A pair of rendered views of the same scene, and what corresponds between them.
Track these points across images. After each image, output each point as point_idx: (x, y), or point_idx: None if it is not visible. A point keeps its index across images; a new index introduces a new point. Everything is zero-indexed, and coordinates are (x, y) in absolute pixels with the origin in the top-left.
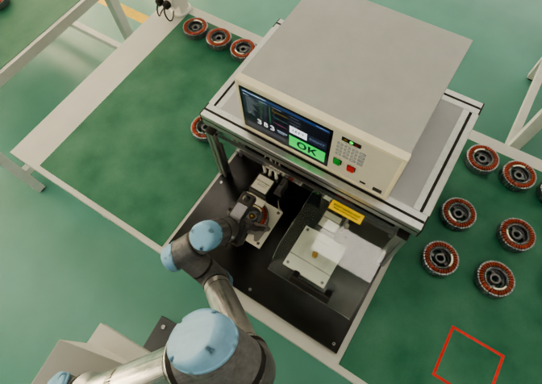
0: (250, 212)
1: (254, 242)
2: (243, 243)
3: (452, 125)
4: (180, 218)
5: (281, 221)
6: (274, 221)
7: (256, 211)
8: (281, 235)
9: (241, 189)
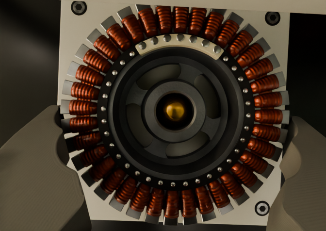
0: (153, 96)
1: (243, 213)
2: (192, 227)
3: None
4: None
5: (291, 51)
6: (278, 67)
7: (171, 65)
8: (324, 113)
9: None
